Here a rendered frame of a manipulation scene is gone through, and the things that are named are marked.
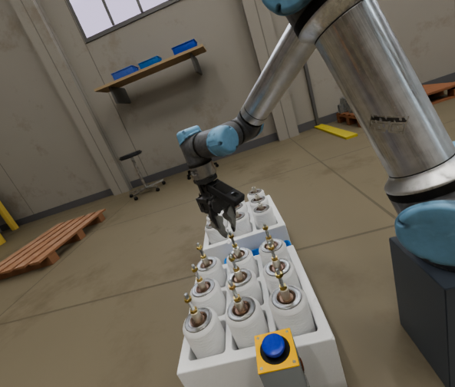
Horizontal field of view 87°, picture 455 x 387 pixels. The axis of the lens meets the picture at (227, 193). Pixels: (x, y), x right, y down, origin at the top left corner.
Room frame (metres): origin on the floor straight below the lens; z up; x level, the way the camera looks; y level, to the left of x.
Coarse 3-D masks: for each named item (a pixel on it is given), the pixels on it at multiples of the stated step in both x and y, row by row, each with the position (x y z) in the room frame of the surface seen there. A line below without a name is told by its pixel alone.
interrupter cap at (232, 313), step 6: (246, 300) 0.51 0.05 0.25; (252, 300) 0.50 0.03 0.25; (228, 306) 0.51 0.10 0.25; (234, 306) 0.50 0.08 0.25; (246, 306) 0.49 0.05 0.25; (252, 306) 0.48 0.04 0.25; (228, 312) 0.49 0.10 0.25; (234, 312) 0.49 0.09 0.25; (246, 312) 0.47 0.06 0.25; (252, 312) 0.47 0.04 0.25; (234, 318) 0.47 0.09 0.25; (240, 318) 0.46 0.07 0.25; (246, 318) 0.46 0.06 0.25
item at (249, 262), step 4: (248, 256) 0.70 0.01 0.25; (252, 256) 0.71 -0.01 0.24; (228, 260) 0.72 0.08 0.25; (244, 260) 0.69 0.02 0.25; (248, 260) 0.69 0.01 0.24; (252, 260) 0.70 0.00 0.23; (228, 264) 0.71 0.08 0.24; (236, 264) 0.68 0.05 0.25; (240, 264) 0.68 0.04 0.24; (244, 264) 0.68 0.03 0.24; (248, 264) 0.68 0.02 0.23; (252, 264) 0.69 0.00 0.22; (232, 268) 0.69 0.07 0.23; (240, 268) 0.68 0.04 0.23; (244, 268) 0.68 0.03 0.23; (248, 268) 0.68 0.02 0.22; (252, 268) 0.69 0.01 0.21; (256, 268) 0.71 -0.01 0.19; (256, 272) 0.70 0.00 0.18; (256, 276) 0.69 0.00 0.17
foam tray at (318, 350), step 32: (256, 256) 0.78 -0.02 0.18; (224, 288) 0.68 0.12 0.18; (224, 320) 0.55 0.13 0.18; (320, 320) 0.44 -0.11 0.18; (192, 352) 0.50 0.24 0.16; (224, 352) 0.45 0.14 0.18; (320, 352) 0.40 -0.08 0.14; (192, 384) 0.44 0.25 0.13; (224, 384) 0.43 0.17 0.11; (256, 384) 0.42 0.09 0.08; (320, 384) 0.40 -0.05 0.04
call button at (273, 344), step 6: (270, 336) 0.32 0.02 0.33; (276, 336) 0.32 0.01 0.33; (264, 342) 0.32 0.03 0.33; (270, 342) 0.31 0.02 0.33; (276, 342) 0.31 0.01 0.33; (282, 342) 0.31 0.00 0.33; (264, 348) 0.31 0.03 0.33; (270, 348) 0.30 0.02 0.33; (276, 348) 0.30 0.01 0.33; (282, 348) 0.30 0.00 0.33; (270, 354) 0.30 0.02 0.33; (276, 354) 0.29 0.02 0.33
